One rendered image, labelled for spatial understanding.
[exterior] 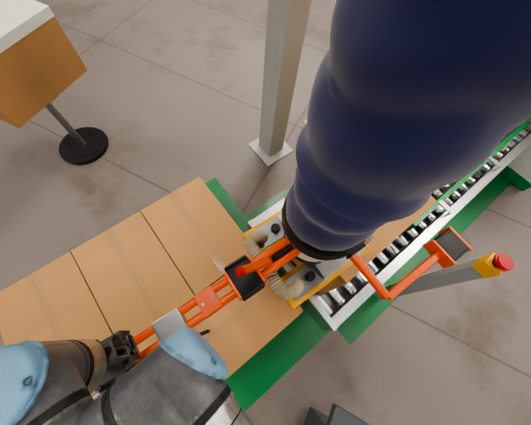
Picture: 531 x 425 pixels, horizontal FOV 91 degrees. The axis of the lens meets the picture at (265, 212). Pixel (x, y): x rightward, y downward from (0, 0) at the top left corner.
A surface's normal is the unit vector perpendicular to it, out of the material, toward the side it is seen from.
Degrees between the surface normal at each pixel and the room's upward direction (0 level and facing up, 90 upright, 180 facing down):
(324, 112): 75
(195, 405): 16
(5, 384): 5
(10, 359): 5
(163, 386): 0
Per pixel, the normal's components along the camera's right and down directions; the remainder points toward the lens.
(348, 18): -0.91, 0.08
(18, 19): 0.07, -0.41
